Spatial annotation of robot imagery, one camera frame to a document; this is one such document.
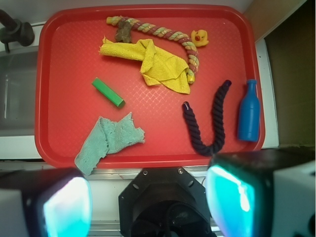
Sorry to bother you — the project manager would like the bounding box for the blue plastic bottle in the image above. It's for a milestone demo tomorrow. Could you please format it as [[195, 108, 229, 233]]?
[[237, 79, 260, 142]]

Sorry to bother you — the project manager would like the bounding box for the dark navy rope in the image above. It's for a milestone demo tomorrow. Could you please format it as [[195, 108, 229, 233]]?
[[182, 79, 233, 157]]

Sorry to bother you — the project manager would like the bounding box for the yellow rubber duck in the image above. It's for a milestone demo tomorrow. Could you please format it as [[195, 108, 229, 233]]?
[[191, 30, 209, 47]]

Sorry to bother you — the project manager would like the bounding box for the grey toy faucet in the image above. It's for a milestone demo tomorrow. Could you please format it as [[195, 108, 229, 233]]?
[[0, 9, 35, 53]]

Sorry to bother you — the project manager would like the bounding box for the green rectangular block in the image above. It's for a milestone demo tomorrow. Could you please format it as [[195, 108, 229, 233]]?
[[92, 78, 125, 108]]

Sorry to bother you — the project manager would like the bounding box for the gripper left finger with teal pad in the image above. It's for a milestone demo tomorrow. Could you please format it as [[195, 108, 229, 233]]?
[[0, 168, 92, 237]]

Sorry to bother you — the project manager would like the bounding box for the grey toy sink basin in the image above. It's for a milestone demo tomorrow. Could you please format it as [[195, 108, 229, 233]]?
[[0, 25, 42, 160]]

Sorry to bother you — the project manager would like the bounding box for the teal cloth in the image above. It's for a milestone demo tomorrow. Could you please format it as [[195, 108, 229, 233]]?
[[75, 113, 145, 175]]

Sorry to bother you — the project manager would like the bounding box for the red plastic tray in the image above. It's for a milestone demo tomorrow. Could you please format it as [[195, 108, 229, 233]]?
[[35, 4, 265, 168]]

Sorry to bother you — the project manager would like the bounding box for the multicolour twisted rope toy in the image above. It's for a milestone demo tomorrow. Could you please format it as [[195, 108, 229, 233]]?
[[106, 16, 199, 84]]

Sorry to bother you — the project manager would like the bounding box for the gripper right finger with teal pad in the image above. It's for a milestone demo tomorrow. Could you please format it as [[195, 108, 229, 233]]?
[[205, 149, 316, 237]]

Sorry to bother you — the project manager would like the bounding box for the yellow cloth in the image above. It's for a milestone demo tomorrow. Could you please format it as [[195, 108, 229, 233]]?
[[99, 38, 191, 94]]

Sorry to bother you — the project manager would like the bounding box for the brown fuzzy clump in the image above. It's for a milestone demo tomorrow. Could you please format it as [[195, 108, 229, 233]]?
[[115, 21, 132, 43]]

